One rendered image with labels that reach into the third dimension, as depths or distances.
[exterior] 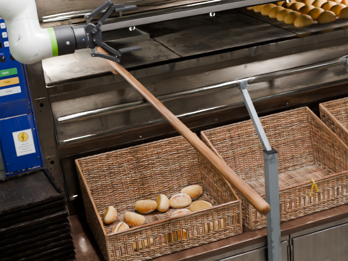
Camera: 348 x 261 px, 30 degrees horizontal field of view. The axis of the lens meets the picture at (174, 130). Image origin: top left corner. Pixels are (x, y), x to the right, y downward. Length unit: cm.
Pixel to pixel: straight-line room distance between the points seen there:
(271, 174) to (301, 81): 76
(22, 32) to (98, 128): 85
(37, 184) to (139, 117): 54
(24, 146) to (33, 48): 78
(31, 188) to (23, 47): 71
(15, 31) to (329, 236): 153
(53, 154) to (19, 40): 86
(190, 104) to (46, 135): 64
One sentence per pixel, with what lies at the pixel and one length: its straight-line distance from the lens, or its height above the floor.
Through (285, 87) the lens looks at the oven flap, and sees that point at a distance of 305.
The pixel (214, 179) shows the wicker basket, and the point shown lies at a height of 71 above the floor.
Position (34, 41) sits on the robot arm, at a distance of 203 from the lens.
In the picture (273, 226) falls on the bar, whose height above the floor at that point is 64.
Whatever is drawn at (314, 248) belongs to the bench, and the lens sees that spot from 279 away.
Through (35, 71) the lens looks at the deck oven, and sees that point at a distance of 267.
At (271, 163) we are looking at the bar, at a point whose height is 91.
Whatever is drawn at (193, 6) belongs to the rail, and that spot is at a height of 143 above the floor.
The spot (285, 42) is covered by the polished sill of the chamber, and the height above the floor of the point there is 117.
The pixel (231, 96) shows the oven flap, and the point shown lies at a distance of 294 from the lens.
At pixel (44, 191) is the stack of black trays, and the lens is 251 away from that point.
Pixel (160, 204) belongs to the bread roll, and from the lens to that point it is 278.
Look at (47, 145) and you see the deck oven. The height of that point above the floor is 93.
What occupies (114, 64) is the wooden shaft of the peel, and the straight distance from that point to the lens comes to 278.
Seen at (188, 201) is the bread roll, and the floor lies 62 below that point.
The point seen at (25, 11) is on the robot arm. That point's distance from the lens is 206.
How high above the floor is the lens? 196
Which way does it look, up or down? 22 degrees down
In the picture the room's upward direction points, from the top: 6 degrees counter-clockwise
